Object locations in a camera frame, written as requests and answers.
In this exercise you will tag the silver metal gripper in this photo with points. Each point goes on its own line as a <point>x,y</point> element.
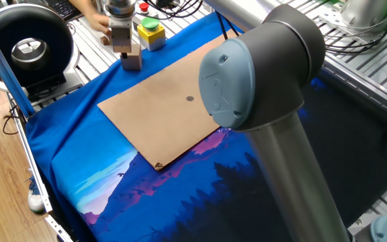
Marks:
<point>122,39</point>

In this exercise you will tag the large wooden cube block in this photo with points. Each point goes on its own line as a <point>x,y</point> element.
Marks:
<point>133,60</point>

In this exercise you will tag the bare human forearm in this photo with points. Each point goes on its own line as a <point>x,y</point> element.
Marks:
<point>81,6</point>

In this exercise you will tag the silver grey UR5 robot arm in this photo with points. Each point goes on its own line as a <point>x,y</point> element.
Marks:
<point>281,67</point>

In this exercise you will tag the small wooden cube block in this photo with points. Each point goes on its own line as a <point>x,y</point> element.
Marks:
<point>105,41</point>

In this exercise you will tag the bare human hand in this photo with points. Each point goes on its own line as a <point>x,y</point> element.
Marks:
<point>99,23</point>

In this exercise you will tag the yellow box green push button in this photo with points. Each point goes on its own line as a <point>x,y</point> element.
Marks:
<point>151,35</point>

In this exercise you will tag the grey box red push button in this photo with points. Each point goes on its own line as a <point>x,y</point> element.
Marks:
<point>143,8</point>

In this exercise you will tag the brown cardboard sheet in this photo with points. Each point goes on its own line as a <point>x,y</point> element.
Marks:
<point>160,111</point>

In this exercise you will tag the black keyboard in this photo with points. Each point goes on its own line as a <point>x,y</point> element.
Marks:
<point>62,8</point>

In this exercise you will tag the blue landscape print cloth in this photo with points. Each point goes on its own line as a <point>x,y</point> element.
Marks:
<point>96,141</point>

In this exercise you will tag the blue slanted pole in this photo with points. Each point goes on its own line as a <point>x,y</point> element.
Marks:
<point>5,67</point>

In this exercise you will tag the white blue sneaker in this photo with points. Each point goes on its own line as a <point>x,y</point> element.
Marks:
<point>35,198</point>

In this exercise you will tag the silver metal cone base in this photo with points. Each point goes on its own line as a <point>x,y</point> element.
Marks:
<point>368,13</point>

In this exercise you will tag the silver aluminium post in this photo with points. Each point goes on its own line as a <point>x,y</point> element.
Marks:
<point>100,5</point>

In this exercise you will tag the white table edge rail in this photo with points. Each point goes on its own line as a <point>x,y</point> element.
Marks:
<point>32,168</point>

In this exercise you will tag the aluminium frame rail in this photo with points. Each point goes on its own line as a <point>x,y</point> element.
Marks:
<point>365,90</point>

